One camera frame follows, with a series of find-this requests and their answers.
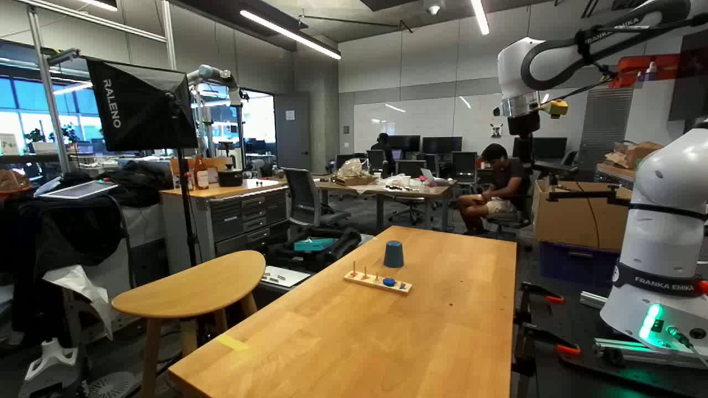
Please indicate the black pot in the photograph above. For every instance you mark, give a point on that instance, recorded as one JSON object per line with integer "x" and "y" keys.
{"x": 231, "y": 178}

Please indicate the cardboard box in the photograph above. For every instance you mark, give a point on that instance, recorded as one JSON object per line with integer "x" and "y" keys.
{"x": 577, "y": 218}

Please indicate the yellow tape strip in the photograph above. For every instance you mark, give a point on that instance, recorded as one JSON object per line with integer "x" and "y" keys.
{"x": 232, "y": 343}

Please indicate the orange tipped black clamp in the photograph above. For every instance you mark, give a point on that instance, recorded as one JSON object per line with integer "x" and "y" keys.
{"x": 543, "y": 296}
{"x": 549, "y": 345}

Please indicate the cluttered wooden desk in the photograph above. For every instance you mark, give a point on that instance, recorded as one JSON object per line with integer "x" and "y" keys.
{"x": 383, "y": 194}

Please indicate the grey mesh office chair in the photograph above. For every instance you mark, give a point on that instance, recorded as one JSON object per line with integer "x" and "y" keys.
{"x": 301, "y": 197}

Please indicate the black floor bag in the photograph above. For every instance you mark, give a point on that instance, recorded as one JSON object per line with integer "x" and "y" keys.
{"x": 323, "y": 256}

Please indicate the black cloth pile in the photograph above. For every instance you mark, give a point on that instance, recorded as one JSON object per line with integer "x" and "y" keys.
{"x": 67, "y": 235}

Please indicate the black light stand pole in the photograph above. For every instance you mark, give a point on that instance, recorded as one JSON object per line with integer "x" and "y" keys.
{"x": 186, "y": 206}

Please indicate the grey door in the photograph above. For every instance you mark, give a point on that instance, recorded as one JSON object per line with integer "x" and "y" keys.
{"x": 295, "y": 131}

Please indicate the blue plastic cup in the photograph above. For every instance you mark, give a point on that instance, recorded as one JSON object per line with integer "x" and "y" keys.
{"x": 394, "y": 256}

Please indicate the yellow green wrist camera mount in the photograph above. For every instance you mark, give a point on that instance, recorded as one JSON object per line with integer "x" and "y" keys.
{"x": 557, "y": 109}

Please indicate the seated person dark shirt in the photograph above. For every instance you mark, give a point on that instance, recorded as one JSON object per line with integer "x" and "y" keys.
{"x": 498, "y": 190}

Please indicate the red liquid bottle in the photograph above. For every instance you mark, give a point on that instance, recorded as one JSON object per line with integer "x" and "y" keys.
{"x": 201, "y": 180}

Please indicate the black softbox light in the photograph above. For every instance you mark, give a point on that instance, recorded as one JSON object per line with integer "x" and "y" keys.
{"x": 140, "y": 112}

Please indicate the teal case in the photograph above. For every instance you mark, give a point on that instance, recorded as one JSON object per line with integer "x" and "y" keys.
{"x": 314, "y": 245}

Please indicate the blue storage bin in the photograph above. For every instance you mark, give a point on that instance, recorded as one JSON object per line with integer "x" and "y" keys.
{"x": 577, "y": 264}

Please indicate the small wooden block tray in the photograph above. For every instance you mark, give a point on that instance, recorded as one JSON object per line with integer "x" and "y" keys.
{"x": 360, "y": 279}

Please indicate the short ceiling light strip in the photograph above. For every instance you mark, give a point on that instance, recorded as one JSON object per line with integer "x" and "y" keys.
{"x": 481, "y": 16}

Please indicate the round wooden stool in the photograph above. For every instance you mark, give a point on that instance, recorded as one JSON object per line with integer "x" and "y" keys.
{"x": 190, "y": 289}

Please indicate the wall whiteboard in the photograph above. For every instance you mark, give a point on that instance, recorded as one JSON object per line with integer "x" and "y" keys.
{"x": 428, "y": 123}

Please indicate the grey drawer cabinet wooden top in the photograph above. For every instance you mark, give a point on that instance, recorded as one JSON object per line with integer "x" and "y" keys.
{"x": 235, "y": 218}

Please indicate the red wall sign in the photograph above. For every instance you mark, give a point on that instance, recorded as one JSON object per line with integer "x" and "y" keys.
{"x": 641, "y": 71}

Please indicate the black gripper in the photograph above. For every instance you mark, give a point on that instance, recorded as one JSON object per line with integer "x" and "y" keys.
{"x": 524, "y": 123}

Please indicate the white crumpled cloth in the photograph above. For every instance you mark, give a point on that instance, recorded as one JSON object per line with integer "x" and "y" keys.
{"x": 81, "y": 289}

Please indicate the black computer monitor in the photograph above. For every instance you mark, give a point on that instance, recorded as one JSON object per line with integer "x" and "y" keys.
{"x": 404, "y": 144}
{"x": 551, "y": 149}
{"x": 441, "y": 144}

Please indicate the aluminium rail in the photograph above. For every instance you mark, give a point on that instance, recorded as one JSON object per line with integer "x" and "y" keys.
{"x": 641, "y": 353}

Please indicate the long ceiling light strip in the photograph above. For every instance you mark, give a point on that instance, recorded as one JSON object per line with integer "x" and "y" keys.
{"x": 289, "y": 34}

